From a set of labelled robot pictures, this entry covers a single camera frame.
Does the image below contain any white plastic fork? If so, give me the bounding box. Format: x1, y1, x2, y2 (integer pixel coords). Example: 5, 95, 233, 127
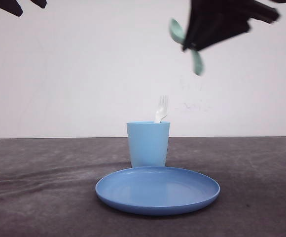
154, 95, 168, 123

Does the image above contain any blue plastic plate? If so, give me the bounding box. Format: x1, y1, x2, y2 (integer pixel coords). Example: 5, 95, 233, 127
95, 166, 220, 216

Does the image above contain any mint green plastic spoon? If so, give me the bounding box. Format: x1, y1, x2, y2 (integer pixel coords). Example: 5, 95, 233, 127
169, 18, 204, 76

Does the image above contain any light blue plastic cup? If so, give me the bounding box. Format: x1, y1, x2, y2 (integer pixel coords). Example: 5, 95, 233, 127
127, 121, 170, 168

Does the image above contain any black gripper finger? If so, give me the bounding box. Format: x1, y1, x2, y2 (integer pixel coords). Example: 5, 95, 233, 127
182, 14, 250, 51
189, 0, 280, 24
31, 0, 47, 9
0, 0, 23, 17

